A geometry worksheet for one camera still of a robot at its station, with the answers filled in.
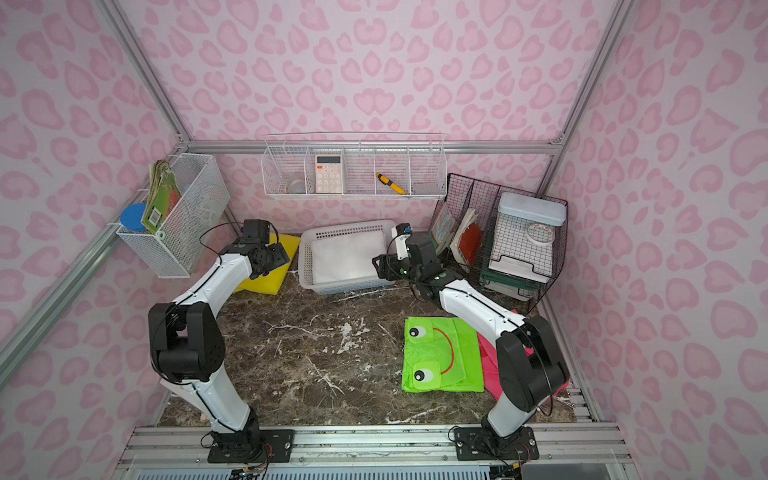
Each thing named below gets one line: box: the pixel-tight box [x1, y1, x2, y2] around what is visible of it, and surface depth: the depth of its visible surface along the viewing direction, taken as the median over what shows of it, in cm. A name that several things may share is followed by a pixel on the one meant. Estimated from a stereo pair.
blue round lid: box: [120, 203, 147, 232], surface depth 66 cm
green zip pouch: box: [479, 268, 542, 292], surface depth 93 cm
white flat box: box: [488, 211, 555, 283], surface depth 89 cm
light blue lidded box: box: [498, 192, 567, 227], surface depth 99 cm
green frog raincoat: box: [402, 317, 484, 393], surface depth 87 cm
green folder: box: [430, 201, 456, 249], surface depth 113 cm
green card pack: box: [141, 159, 182, 235], surface depth 70 cm
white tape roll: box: [527, 223, 555, 244], surface depth 94 cm
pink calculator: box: [315, 155, 342, 193], surface depth 95 cm
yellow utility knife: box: [376, 172, 407, 195], surface depth 99 cm
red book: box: [450, 208, 483, 271], surface depth 106 cm
